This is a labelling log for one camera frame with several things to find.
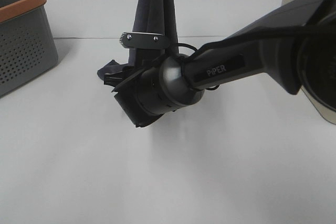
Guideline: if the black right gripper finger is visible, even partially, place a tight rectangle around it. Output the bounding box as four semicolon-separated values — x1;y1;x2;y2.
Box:
119;32;170;50

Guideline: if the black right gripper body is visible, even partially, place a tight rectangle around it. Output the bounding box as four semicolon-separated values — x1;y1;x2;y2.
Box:
103;56;168;127

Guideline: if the dark grey towel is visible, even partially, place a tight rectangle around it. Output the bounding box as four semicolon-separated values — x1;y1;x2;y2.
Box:
96;0;181;81

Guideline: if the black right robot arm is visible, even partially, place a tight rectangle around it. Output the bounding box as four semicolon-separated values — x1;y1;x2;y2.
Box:
103;0;335;127

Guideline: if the grey basket with orange rim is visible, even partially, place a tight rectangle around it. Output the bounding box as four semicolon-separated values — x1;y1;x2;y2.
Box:
1;0;58;95

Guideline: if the beige bin with grey rim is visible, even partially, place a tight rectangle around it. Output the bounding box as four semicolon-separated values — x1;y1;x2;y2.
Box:
280;0;336;125

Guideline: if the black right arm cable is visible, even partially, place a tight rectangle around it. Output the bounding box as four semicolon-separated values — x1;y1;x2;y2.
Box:
167;24;336;91

